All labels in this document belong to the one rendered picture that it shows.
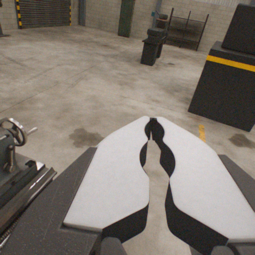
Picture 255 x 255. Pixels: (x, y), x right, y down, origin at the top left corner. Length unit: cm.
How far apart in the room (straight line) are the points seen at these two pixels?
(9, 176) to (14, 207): 13
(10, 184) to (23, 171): 8
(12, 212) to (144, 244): 119
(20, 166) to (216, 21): 1289
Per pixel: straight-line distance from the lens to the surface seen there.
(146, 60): 694
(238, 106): 401
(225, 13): 1335
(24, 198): 101
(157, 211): 206
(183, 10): 1326
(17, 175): 100
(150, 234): 192
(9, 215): 98
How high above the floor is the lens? 164
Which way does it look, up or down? 32 degrees down
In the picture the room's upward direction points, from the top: 11 degrees clockwise
